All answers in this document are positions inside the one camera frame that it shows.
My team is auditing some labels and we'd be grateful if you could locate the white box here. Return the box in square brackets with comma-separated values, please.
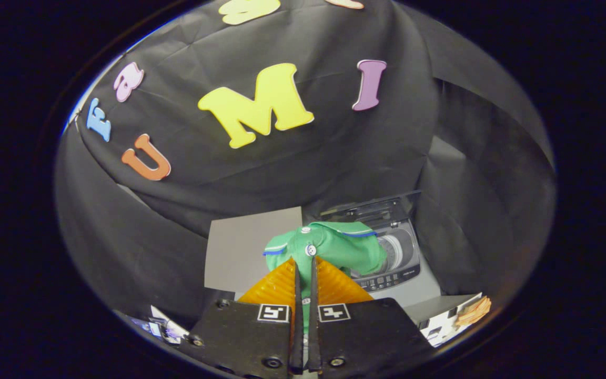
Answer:
[419, 295, 485, 348]

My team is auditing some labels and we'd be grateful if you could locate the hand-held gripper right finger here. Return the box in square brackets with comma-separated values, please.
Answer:
[309, 255, 435, 376]

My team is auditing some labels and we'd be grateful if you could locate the beige cabinet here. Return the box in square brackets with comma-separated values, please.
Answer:
[204, 206, 304, 301]

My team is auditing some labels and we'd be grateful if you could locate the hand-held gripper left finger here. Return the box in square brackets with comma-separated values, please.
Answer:
[185, 256, 304, 377]

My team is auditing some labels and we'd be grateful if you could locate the grey washing machine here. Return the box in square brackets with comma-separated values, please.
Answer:
[321, 192, 443, 308]

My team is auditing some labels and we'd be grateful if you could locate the black backdrop cloth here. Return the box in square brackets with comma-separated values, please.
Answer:
[53, 0, 556, 327]

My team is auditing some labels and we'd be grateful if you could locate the orange crumpled object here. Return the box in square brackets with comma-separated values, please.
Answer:
[454, 295, 493, 328]

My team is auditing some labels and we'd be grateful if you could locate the white and blue clutter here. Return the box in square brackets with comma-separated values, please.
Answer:
[128, 304, 190, 346]

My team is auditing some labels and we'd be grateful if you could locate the green polo shirt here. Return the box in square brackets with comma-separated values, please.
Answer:
[262, 221, 388, 333]

